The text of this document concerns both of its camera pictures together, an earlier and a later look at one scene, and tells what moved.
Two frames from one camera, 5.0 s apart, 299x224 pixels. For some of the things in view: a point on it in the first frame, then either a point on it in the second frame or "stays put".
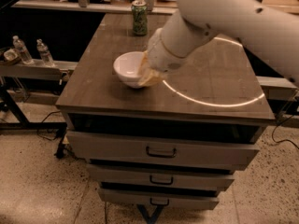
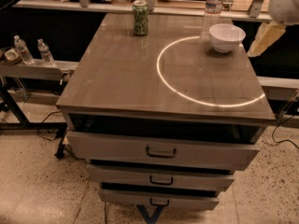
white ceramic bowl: [126, 65] -> [224, 37]
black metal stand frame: [23, 123] stays put
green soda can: [139, 17] stays put
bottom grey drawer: [163, 198] stays put
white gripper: [161, 56] -> [285, 7]
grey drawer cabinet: [175, 144] stays put
